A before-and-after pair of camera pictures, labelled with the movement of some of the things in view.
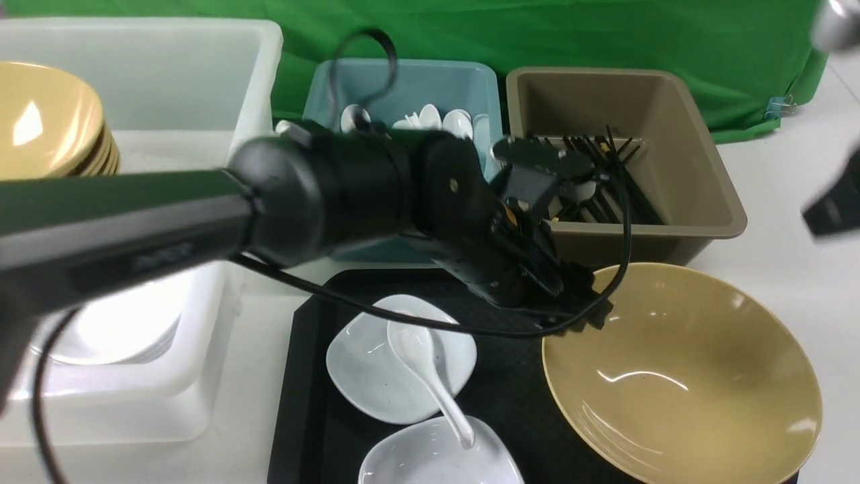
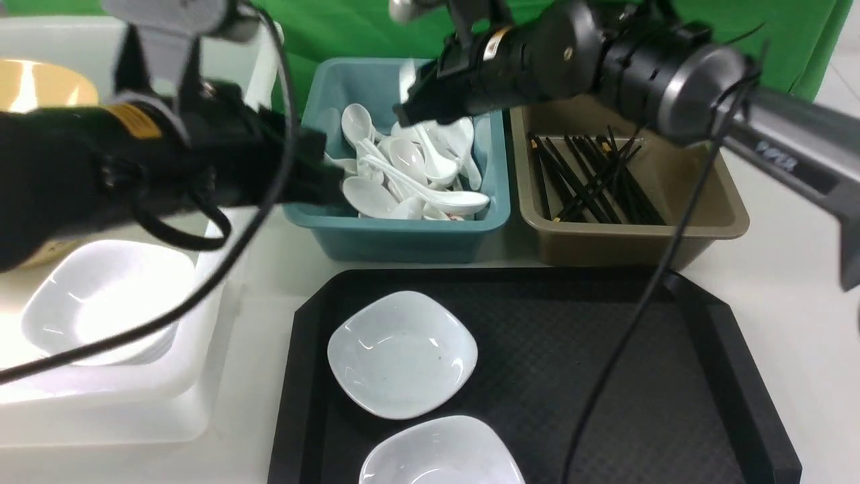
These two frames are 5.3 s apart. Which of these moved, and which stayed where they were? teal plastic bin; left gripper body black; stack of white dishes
Moved: left gripper body black
Stayed: stack of white dishes; teal plastic bin
